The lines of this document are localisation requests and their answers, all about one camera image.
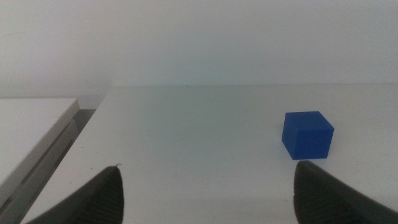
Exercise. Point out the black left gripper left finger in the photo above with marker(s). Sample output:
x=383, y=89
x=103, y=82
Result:
x=99, y=199

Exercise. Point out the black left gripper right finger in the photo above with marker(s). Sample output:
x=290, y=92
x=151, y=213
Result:
x=323, y=199

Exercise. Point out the blue cube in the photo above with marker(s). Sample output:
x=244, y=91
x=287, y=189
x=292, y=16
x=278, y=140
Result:
x=306, y=137

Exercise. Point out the white side table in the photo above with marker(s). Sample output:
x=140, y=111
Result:
x=28, y=130

